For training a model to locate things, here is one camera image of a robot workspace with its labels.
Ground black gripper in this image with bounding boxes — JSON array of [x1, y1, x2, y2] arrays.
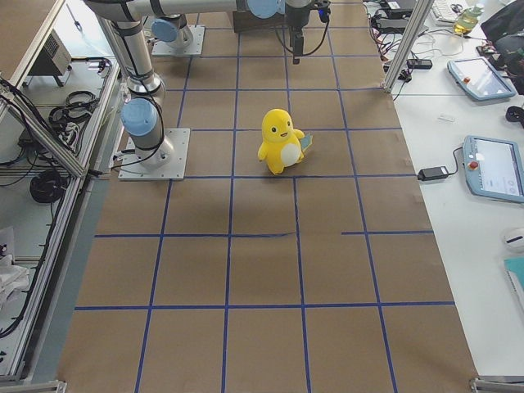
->
[[285, 0, 311, 65]]

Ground dark brown wooden drawer cabinet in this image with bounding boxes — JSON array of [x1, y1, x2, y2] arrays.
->
[[228, 11, 286, 33]]

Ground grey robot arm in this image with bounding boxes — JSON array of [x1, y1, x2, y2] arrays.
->
[[85, 1, 317, 173], [85, 1, 288, 57]]

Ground yellow plush dinosaur toy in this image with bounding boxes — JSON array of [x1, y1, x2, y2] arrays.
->
[[257, 109, 313, 175]]

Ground yellow drink bottle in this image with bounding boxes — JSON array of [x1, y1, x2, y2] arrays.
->
[[453, 3, 485, 36]]

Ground blue teach pendant far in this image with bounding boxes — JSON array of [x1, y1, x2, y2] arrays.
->
[[447, 57, 517, 102]]

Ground blue teach pendant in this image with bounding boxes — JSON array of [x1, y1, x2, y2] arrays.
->
[[447, 57, 517, 102], [463, 135, 523, 204]]

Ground black power adapter brick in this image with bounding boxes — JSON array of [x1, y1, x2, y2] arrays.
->
[[417, 166, 449, 182]]

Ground blue teach pendant near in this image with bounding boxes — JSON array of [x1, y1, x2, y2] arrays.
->
[[463, 135, 523, 204]]

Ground grey electronics box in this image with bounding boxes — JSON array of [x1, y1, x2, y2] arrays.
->
[[28, 29, 72, 87]]

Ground white computer mouse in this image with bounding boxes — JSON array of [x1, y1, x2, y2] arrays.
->
[[502, 228, 524, 252]]

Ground teal notebook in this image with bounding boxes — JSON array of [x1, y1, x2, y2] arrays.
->
[[504, 256, 523, 308]]

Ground white crumpled cloth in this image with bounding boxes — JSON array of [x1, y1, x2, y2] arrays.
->
[[0, 227, 29, 316]]

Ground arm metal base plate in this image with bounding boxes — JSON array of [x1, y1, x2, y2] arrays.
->
[[151, 20, 206, 57], [118, 128, 190, 181]]

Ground aluminium frame post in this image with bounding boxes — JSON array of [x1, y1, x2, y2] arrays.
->
[[382, 0, 433, 93]]

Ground aluminium side rail frame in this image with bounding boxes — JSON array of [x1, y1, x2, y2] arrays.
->
[[1, 1, 120, 385]]

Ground black coiled cables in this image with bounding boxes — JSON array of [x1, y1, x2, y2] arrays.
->
[[29, 168, 69, 204]]

